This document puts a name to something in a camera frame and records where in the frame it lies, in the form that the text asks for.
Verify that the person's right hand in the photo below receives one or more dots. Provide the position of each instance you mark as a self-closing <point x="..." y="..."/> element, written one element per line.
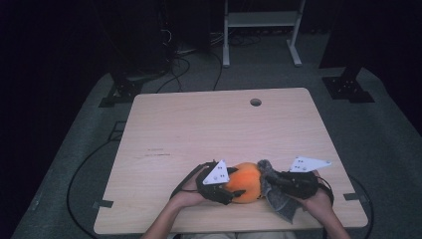
<point x="320" y="204"/>

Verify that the black tape piece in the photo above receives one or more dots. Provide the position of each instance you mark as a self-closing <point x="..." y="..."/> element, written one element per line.
<point x="103" y="203"/>
<point x="355" y="196"/>

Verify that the black stand base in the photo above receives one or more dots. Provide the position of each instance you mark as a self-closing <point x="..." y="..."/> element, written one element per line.
<point x="346" y="88"/>
<point x="122" y="91"/>

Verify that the white metal table frame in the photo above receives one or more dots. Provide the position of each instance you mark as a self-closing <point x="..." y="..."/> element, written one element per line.
<point x="262" y="19"/>

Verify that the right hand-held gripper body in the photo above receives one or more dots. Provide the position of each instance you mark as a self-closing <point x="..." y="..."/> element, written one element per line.
<point x="300" y="184"/>

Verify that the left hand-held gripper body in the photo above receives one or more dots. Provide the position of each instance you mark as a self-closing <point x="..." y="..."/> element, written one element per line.
<point x="215" y="176"/>

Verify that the person's left hand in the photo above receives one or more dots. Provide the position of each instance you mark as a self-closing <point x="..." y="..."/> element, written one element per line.
<point x="187" y="197"/>

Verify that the grey fluffy cloth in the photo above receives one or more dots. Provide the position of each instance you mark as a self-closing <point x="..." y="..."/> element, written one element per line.
<point x="282" y="205"/>

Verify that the orange plush toy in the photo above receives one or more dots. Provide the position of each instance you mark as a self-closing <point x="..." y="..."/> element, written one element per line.
<point x="247" y="182"/>

